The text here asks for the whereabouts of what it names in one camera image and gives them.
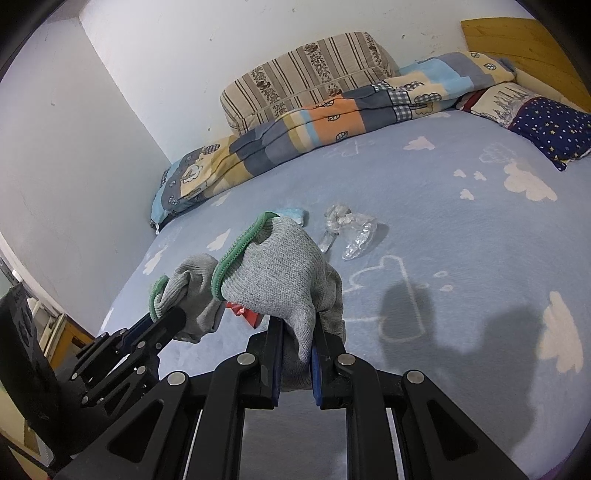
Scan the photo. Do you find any grey knit glove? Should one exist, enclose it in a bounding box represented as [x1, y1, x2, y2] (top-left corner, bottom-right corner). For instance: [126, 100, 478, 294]
[211, 212, 346, 391]
[148, 254, 225, 344]

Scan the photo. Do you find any wooden bedside cabinet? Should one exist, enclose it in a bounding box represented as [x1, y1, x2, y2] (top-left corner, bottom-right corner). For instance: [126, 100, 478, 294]
[0, 257, 96, 462]

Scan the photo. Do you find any red plastic wrapper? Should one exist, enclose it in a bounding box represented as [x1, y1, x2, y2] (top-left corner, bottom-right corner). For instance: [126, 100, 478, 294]
[226, 302, 263, 329]

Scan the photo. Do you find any light blue cloud bedsheet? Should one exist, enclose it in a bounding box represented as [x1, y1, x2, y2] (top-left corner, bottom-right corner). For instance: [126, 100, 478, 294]
[102, 111, 590, 479]

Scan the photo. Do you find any crumpled clear plastic wrap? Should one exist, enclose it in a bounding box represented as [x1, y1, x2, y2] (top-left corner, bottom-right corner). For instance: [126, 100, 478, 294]
[318, 204, 378, 261]

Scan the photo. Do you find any light blue face mask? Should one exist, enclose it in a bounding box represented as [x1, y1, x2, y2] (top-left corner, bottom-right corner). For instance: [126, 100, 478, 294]
[273, 208, 307, 227]

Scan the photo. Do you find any starry navy pillow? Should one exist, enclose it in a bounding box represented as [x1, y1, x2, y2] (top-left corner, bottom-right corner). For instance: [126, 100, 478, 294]
[456, 82, 590, 171]

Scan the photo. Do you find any colourful patchwork quilt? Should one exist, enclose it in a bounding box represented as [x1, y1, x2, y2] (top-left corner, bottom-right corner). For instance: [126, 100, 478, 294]
[150, 51, 515, 231]

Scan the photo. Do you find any striped beige pillow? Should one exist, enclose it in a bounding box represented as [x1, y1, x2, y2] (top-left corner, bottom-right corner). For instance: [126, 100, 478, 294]
[221, 32, 399, 136]

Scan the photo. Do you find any wooden headboard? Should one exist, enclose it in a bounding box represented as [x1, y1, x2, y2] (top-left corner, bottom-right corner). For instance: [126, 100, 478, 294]
[460, 17, 590, 111]

